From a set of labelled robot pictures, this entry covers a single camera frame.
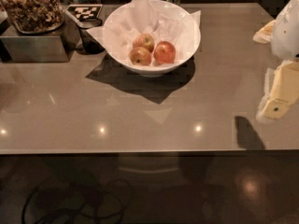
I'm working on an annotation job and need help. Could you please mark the red right apple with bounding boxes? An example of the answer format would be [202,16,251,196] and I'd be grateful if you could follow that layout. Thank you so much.
[153,41,176,64]

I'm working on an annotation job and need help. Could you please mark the back apple in bowl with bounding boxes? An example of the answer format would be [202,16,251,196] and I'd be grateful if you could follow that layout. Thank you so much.
[133,34,155,52]

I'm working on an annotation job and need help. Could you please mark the dark cup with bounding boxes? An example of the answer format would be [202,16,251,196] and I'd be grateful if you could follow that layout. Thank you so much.
[78,18,105,54]

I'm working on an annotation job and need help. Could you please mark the black white marker card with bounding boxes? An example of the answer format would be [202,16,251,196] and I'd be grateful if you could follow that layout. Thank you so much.
[66,4,103,21]

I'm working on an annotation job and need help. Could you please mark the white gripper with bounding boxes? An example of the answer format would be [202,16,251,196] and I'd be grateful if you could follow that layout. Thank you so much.
[253,0,299,123]

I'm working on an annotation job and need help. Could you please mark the white bowl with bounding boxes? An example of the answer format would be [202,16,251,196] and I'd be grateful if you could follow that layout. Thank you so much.
[102,0,202,78]

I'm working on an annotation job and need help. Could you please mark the white paper liner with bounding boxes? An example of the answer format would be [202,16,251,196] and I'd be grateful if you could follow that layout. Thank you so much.
[85,0,202,67]

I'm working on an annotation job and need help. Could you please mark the glass jar of snacks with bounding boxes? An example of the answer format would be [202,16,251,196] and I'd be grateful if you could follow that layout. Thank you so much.
[0,0,64,35]

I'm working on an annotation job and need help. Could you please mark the front left apple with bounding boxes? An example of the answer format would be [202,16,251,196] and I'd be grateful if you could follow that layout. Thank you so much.
[129,47,151,66]

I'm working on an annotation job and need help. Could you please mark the metal box stand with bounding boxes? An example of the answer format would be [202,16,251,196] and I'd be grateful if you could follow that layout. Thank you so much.
[0,17,80,63]

